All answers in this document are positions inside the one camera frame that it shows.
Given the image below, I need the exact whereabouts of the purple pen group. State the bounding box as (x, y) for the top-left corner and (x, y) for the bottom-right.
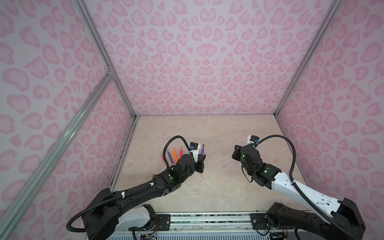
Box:
(167, 151), (175, 165)
(201, 144), (205, 156)

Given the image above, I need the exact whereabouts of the orange pen group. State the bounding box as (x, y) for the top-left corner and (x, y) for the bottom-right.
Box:
(173, 148), (179, 163)

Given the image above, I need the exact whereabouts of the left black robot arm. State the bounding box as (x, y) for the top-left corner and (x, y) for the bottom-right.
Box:
(82, 154), (206, 240)

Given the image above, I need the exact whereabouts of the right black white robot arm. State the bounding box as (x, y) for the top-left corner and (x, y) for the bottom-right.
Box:
(232, 145), (366, 240)

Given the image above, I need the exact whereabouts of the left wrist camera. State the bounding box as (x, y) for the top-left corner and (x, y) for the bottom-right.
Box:
(190, 142), (201, 163)

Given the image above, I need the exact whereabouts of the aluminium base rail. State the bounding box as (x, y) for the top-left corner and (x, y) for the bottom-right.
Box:
(80, 211), (346, 240)

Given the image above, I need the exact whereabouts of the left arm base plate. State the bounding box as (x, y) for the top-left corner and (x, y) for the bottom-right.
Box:
(131, 213), (171, 232)

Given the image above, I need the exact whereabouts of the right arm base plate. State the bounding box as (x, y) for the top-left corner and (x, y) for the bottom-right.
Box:
(250, 213), (270, 231)

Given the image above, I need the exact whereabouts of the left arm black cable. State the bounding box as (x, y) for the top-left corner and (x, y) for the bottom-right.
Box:
(65, 135), (192, 234)

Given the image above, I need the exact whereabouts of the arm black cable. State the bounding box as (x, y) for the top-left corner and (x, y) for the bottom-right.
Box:
(256, 134), (355, 240)
(65, 135), (192, 234)

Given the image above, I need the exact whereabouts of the diagonal aluminium frame bar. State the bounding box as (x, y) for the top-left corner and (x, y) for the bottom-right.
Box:
(1, 72), (115, 240)

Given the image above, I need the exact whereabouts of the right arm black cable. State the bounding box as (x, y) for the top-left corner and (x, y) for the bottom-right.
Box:
(256, 134), (355, 240)

